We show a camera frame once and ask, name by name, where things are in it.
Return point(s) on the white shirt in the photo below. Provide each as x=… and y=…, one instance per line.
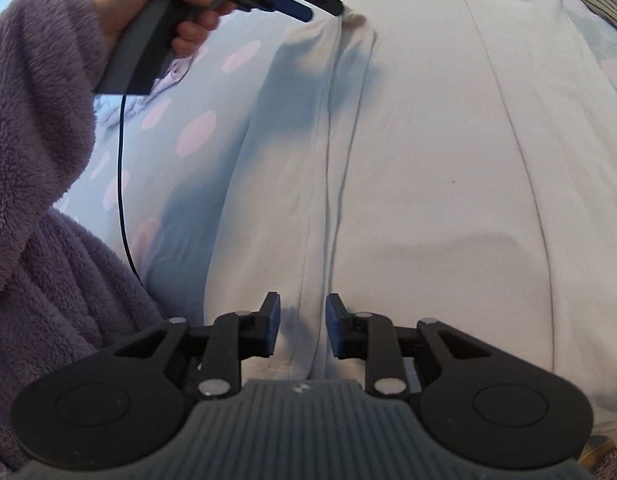
x=428, y=160

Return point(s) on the polka dot bed cover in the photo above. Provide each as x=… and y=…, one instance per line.
x=198, y=85

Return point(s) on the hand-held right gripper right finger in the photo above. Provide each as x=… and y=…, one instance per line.
x=332, y=325

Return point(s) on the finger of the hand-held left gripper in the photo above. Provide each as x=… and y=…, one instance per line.
x=326, y=2
x=291, y=7

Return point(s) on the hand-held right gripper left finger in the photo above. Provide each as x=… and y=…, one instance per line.
x=273, y=322

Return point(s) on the purple fleece robe sleeve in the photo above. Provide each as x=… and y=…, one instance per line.
x=63, y=310

